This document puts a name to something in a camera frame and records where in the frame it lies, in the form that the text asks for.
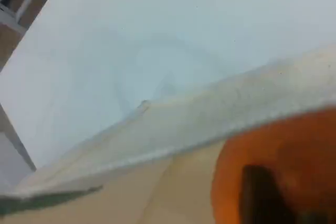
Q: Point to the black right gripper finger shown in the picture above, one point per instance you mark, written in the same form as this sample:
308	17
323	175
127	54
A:
262	197

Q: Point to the orange fruit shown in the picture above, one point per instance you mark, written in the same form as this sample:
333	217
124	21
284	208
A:
288	140

